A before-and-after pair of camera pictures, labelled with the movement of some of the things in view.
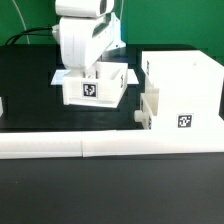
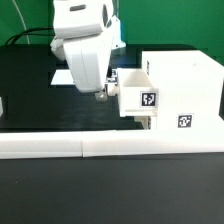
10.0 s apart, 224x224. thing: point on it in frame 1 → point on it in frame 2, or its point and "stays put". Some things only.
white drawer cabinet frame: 190,90 stays put
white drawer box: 101,86 → 137,96
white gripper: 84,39 stays put
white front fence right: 151,142 stays put
